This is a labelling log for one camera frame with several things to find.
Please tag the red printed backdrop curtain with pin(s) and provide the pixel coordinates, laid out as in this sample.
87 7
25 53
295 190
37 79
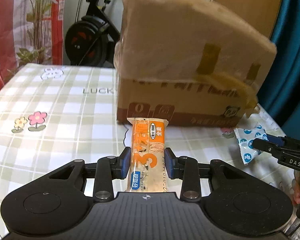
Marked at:
31 31

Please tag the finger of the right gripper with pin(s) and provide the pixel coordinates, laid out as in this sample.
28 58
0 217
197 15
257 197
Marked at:
274 147
275 137

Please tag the teal curtain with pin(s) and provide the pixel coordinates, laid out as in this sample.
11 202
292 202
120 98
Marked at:
280 92

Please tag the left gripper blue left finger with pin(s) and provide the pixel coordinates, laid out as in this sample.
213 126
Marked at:
108 169

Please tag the long orange biscuit packet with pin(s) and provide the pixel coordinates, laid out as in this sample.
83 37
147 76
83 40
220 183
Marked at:
147 172

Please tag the black exercise bike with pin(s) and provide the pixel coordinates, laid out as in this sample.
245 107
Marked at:
91 40

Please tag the white blue dotted packet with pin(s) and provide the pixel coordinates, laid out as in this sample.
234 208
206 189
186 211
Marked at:
245 138

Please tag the person right hand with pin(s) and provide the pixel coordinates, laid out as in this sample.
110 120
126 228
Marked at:
296 188

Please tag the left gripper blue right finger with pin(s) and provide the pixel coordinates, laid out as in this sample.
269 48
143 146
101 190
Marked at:
186 169

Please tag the plaid tablecloth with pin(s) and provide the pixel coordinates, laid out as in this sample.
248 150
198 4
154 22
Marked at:
81 124

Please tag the cardboard box with plastic liner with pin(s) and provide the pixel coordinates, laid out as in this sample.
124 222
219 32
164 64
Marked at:
191 62

